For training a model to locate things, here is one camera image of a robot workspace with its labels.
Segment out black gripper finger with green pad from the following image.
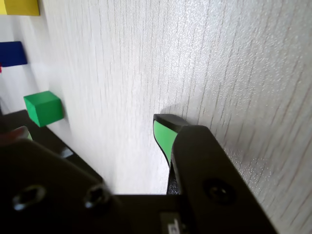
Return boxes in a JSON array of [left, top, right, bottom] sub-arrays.
[[153, 113, 279, 234]]

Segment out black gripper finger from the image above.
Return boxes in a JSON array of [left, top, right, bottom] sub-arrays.
[[0, 125, 118, 234]]

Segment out green cube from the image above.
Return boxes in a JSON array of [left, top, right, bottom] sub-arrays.
[[23, 91, 64, 128]]

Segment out blue cube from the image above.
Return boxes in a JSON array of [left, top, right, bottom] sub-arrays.
[[0, 41, 27, 68]]

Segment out yellow cube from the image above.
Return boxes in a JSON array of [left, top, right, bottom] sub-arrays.
[[0, 0, 40, 17]]

